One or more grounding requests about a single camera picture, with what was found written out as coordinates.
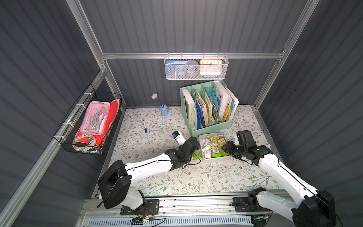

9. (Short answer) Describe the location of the pink plastic tool box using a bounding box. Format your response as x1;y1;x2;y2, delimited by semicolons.
79;101;110;135

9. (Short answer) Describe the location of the red cloth bag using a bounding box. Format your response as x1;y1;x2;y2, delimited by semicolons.
74;99;121;147

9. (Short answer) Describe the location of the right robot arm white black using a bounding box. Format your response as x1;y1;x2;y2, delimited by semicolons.
222;131;339;227

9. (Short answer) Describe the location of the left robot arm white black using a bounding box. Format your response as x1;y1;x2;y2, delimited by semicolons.
97;137;200;211

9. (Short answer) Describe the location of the grey tape roll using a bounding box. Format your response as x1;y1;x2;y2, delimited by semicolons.
184;60;199;78

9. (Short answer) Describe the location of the blue box in basket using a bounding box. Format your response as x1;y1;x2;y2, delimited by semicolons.
164;60;188;80

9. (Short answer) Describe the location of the white book left slot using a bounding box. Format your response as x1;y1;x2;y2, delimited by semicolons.
181;89;195;128

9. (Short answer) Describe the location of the clear tape roll in basket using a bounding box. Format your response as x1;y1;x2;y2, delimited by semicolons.
73;134;96;146

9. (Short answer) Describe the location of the white cookie storage box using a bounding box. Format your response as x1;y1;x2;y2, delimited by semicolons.
198;132;230;163

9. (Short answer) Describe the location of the white wire wall basket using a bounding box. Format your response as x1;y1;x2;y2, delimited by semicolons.
164;54;229;80

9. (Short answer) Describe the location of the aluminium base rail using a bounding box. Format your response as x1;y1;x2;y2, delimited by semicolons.
76;191;298;227

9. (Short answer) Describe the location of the yellow white alarm clock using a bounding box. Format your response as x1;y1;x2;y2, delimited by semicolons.
199;59;223;76

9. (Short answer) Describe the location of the white book right slot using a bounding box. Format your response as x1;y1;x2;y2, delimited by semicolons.
213;80;231;122

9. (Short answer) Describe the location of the black wire side basket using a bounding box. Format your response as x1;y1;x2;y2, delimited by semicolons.
54;86;122;155

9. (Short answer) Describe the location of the white book slot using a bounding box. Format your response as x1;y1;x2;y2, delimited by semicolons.
181;89;195;128
213;80;231;122

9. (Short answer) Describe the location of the green file organizer box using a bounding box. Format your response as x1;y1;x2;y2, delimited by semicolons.
180;80;239;137

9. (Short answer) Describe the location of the blue white marker pen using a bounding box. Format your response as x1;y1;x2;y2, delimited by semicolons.
142;118;148;134

